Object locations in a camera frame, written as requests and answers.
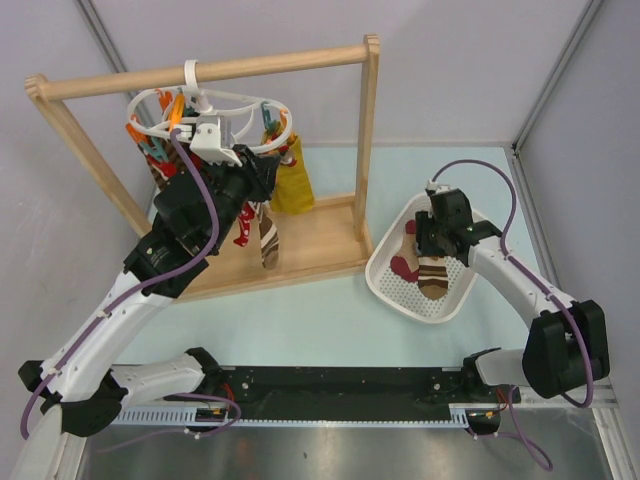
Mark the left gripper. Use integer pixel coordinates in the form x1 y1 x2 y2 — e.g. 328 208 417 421
200 143 279 251

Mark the white plastic clip hanger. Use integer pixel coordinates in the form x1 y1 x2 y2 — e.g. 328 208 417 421
126 60 293 164

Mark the teal clothes peg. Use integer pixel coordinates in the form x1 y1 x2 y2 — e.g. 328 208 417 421
140 136 170 163

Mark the brown white striped sock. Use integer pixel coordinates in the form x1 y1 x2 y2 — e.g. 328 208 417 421
417 256 449 301

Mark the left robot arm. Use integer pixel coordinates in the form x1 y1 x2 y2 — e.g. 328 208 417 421
18 145 280 437

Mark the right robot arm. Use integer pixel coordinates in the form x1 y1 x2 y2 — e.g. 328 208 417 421
415 186 610 401

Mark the mustard yellow sock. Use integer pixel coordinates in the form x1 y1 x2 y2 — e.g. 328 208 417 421
270 133 315 215

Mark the tan maroon sock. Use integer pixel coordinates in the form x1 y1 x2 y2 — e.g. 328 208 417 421
390 220 420 283

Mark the white perforated plastic basket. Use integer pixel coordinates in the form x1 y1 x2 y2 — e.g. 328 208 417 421
365 193 477 324

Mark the orange peg right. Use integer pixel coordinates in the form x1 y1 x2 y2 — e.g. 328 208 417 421
279 109 291 131

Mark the black argyle sock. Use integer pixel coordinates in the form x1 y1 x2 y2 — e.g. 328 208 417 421
145 141 186 191

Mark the wooden clothes rack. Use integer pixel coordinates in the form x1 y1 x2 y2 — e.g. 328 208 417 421
24 34 380 301

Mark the yellow-orange peg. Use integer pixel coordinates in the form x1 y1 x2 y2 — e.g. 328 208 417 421
168 93 185 131

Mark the orange peg on loop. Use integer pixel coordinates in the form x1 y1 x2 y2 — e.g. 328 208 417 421
155 89 173 112

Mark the orange clothes peg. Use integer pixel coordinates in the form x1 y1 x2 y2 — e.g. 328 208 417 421
125 114 149 147

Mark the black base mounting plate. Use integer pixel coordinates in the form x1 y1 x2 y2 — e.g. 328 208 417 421
194 366 509 423

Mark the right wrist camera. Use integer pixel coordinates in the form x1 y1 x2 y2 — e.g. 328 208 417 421
425 179 452 197

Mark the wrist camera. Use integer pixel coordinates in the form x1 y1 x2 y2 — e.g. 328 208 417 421
425 179 452 197
176 115 241 166

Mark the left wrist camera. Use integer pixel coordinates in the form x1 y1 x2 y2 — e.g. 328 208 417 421
176 115 241 166

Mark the white slotted cable duct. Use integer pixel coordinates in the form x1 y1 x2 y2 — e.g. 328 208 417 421
113 402 469 429

